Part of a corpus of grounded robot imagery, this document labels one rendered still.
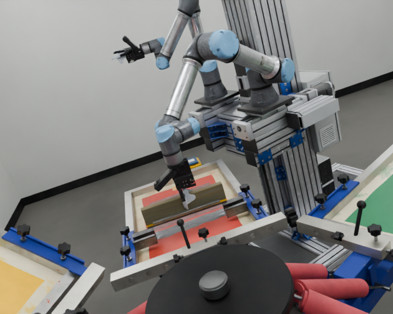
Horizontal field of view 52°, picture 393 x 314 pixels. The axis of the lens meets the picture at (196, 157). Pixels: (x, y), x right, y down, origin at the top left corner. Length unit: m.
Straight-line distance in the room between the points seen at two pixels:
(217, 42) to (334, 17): 4.31
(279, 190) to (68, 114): 3.40
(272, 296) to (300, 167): 1.85
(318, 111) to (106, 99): 3.54
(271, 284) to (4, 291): 0.91
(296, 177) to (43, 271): 1.66
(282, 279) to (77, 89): 4.65
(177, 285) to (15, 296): 0.68
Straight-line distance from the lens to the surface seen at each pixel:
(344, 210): 1.68
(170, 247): 1.73
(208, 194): 1.69
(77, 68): 5.24
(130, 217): 2.00
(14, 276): 1.51
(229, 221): 1.76
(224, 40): 1.71
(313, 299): 0.90
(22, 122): 5.47
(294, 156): 2.56
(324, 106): 2.21
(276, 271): 0.87
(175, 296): 0.89
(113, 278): 1.54
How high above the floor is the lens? 1.87
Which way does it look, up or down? 21 degrees down
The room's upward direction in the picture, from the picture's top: 17 degrees counter-clockwise
